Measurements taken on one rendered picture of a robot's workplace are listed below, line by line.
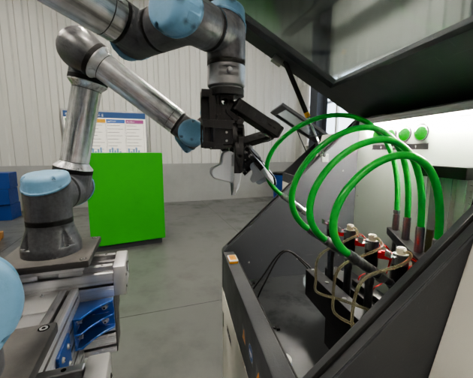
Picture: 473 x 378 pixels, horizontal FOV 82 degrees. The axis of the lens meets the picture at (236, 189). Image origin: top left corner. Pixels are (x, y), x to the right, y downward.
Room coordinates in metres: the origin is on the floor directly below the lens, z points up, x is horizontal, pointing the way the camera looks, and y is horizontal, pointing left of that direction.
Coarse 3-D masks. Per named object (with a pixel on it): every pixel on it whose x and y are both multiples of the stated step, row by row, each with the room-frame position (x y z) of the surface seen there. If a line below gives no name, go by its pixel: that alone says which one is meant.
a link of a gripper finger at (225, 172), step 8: (224, 152) 0.54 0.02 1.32; (232, 152) 0.54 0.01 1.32; (224, 160) 0.54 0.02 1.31; (232, 160) 0.56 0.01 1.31; (216, 168) 0.54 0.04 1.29; (224, 168) 0.54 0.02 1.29; (232, 168) 0.54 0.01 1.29; (216, 176) 0.54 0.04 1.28; (224, 176) 0.54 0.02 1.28; (232, 176) 0.54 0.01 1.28; (240, 176) 0.54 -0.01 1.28; (232, 184) 0.56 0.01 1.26; (232, 192) 0.56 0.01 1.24
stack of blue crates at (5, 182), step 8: (0, 176) 5.06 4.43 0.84; (8, 176) 5.10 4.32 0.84; (16, 176) 5.43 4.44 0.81; (0, 184) 5.05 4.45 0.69; (8, 184) 5.10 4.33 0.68; (16, 184) 5.39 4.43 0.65; (0, 192) 5.01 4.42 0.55; (8, 192) 5.05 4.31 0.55; (16, 192) 5.34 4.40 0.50; (0, 200) 5.00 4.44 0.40; (8, 200) 5.04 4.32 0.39; (16, 200) 5.30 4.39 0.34; (0, 208) 5.02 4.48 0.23; (8, 208) 5.06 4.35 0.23; (16, 208) 5.26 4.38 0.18; (0, 216) 5.02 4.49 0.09; (8, 216) 5.06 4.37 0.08; (16, 216) 5.23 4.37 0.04
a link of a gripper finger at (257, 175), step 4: (252, 164) 0.84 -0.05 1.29; (252, 168) 0.83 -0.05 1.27; (256, 168) 0.83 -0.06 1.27; (264, 168) 0.81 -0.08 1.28; (252, 172) 0.83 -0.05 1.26; (256, 172) 0.82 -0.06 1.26; (260, 172) 0.82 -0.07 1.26; (264, 172) 0.81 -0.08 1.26; (268, 172) 0.81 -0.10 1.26; (252, 176) 0.83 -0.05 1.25; (256, 176) 0.82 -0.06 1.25; (260, 176) 0.81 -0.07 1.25; (264, 176) 0.81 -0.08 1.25; (268, 176) 0.80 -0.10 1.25; (272, 176) 0.81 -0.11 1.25; (252, 180) 0.82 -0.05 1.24; (256, 180) 0.82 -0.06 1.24; (272, 180) 0.80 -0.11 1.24
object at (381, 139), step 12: (360, 144) 0.55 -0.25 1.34; (396, 144) 0.57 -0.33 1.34; (336, 156) 0.54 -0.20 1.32; (324, 168) 0.54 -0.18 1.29; (420, 168) 0.58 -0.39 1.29; (420, 180) 0.58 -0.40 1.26; (312, 192) 0.53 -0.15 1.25; (420, 192) 0.58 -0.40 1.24; (312, 204) 0.53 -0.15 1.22; (420, 204) 0.58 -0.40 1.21; (312, 216) 0.53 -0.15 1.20; (420, 216) 0.58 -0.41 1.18; (312, 228) 0.53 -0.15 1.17; (420, 228) 0.58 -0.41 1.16; (324, 240) 0.54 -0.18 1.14; (420, 240) 0.58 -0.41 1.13; (336, 252) 0.55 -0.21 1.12; (420, 252) 0.58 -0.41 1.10
